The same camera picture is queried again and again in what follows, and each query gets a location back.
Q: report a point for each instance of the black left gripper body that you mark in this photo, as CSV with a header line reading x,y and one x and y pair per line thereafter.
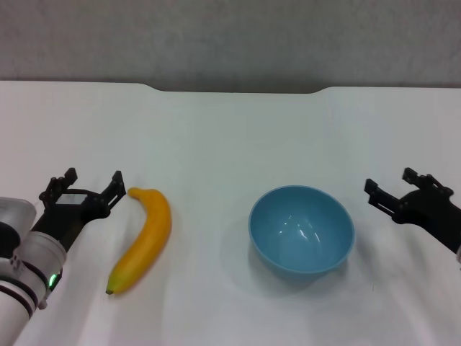
x,y
79,212

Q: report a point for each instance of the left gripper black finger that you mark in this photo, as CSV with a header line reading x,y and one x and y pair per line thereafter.
x,y
115,189
59,180

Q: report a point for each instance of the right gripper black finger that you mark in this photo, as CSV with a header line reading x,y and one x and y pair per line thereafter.
x,y
426,181
381,198

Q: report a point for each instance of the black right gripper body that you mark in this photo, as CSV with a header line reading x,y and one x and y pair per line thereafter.
x,y
432,210

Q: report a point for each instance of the yellow banana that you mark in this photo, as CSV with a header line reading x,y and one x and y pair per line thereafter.
x,y
151,234

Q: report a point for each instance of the blue bowl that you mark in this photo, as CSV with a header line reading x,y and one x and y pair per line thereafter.
x,y
299,234

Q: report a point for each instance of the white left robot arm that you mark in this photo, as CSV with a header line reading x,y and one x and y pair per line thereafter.
x,y
21,288

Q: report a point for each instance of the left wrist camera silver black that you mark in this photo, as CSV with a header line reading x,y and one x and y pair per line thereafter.
x,y
16,212

